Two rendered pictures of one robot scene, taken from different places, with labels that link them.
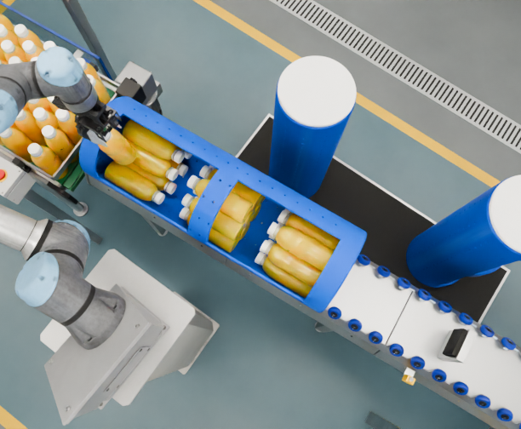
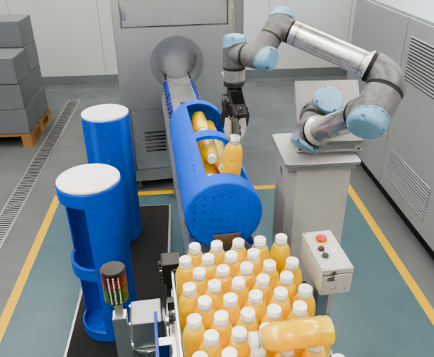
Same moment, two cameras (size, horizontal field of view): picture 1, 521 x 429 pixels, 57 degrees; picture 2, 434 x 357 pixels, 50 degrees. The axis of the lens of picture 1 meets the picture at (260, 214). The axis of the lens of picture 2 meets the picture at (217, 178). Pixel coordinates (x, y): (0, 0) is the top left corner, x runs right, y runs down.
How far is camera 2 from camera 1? 2.25 m
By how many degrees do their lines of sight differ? 71
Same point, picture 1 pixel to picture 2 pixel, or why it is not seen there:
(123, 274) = (291, 155)
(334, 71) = (66, 177)
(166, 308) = (284, 139)
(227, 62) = not seen: outside the picture
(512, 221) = (114, 113)
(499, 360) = not seen: hidden behind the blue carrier
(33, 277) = (328, 89)
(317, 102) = (98, 173)
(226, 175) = (196, 134)
